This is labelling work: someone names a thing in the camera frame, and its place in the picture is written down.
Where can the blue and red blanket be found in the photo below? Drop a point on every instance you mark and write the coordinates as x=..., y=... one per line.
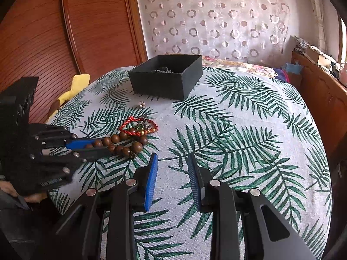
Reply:
x=282, y=75

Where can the black cardboard box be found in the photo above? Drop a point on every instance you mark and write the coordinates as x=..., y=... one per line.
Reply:
x=165, y=82

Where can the floral bedspread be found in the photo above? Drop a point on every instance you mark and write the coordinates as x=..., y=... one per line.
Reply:
x=238, y=65

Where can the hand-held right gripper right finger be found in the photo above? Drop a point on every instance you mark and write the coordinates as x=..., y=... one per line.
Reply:
x=195, y=187

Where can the wooden cabinet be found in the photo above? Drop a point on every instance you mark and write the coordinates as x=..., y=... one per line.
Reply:
x=320, y=100

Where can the person's left hand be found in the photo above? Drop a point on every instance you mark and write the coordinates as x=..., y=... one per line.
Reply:
x=32, y=198

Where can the silver charm pendant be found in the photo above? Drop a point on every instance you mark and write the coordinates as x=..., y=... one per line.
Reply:
x=146, y=122

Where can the open cardboard box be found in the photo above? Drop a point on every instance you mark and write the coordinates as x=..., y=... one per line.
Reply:
x=320, y=55

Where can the wooden slatted wardrobe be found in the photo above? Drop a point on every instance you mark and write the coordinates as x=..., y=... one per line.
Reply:
x=54, y=32

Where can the pile of patterned packets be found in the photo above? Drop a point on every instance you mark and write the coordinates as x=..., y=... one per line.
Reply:
x=301, y=43

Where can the leaf print cloth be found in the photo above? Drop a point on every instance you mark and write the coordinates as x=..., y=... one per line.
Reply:
x=230, y=140

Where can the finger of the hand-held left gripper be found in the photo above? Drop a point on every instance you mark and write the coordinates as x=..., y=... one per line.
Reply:
x=78, y=144
x=89, y=156

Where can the yellow plush toy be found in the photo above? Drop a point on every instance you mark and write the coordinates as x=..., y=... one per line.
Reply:
x=77, y=85

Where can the window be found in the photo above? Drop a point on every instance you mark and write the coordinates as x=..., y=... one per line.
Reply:
x=343, y=38

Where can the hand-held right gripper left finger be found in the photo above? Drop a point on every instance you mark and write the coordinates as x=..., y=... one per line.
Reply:
x=151, y=184

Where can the pale window curtain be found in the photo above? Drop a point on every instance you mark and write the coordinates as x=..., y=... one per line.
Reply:
x=315, y=10

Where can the circle pattern sheer curtain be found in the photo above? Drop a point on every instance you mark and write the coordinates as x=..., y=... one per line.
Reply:
x=214, y=19

